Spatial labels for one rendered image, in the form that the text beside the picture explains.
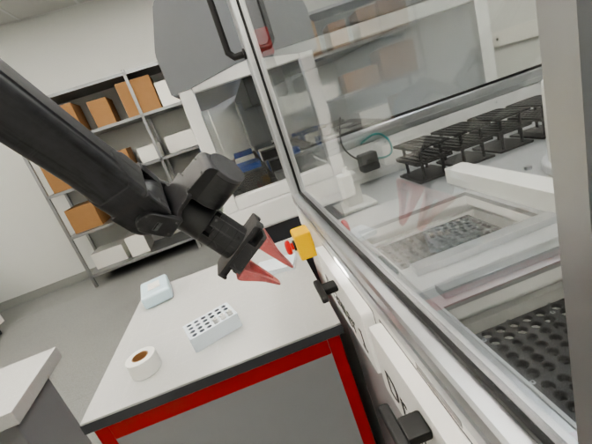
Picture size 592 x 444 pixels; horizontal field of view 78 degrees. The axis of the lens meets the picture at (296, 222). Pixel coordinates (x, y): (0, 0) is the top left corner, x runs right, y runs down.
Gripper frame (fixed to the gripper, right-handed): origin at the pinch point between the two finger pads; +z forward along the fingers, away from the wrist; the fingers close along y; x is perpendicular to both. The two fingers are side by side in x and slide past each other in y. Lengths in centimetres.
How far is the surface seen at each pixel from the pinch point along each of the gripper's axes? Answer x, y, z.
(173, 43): 83, 26, -47
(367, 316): -12.3, 4.1, 9.5
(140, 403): 13.5, -43.0, -2.3
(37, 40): 410, -30, -214
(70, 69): 411, -35, -175
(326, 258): 9.1, 4.8, 9.3
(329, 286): 1.5, 1.9, 9.4
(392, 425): -28.7, -0.2, 7.7
